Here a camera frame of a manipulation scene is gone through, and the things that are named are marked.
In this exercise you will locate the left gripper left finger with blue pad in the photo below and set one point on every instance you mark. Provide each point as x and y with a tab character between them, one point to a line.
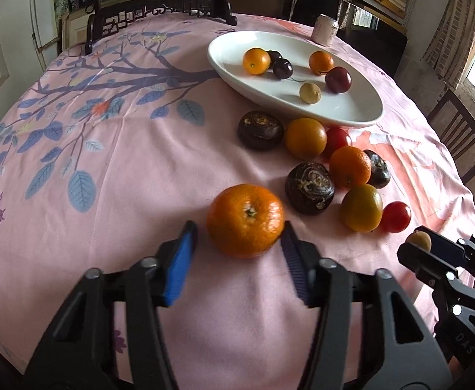
77	350

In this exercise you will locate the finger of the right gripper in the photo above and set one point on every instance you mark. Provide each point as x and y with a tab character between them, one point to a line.
447	250
428	268

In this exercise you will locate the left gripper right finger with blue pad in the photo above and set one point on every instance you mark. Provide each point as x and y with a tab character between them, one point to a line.
397	349

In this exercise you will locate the small tan longan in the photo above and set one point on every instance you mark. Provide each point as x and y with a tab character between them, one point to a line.
420	239

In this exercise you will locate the red cherry tomato front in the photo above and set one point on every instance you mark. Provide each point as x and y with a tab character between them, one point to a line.
396	217

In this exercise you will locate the red cherry tomato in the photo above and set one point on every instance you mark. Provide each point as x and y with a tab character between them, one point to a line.
396	217
336	139

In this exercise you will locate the greenish orange citrus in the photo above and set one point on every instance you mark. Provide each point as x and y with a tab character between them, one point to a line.
361	208

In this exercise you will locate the textured orange mandarin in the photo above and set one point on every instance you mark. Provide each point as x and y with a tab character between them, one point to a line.
349	166

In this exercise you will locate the red cherry tomato back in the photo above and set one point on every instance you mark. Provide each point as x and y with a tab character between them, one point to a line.
336	139

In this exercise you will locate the large wrinkled mandarin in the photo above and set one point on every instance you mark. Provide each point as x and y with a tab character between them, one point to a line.
245	221

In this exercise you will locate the smooth orange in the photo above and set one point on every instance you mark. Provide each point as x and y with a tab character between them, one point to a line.
256	61
305	138

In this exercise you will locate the smooth orange back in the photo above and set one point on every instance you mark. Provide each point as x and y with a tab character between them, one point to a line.
305	138

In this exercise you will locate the person's right hand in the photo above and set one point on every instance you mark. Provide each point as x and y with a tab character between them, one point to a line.
462	375

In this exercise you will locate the dark wooden chair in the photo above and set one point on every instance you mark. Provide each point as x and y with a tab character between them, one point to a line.
458	133

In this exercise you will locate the white oval plate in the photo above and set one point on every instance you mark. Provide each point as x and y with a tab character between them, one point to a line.
361	106

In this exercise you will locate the beige patterned curtain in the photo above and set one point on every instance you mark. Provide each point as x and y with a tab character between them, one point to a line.
452	48

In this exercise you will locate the dark red plum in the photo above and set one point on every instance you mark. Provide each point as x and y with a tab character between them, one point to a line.
338	80

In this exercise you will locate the pink floral tablecloth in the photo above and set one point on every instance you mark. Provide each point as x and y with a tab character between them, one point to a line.
108	155

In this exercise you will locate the small orange on plate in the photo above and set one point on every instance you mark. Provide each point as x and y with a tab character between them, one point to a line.
321	62

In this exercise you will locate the dark cherry front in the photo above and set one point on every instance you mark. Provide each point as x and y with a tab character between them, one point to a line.
282	68

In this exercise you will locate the dark cherry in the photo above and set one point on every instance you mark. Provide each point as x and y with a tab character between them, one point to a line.
282	68
274	56

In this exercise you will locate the white drink can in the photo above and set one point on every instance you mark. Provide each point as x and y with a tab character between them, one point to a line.
324	30

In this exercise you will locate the dark cherry rear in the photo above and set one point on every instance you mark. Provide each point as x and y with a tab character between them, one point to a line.
274	56

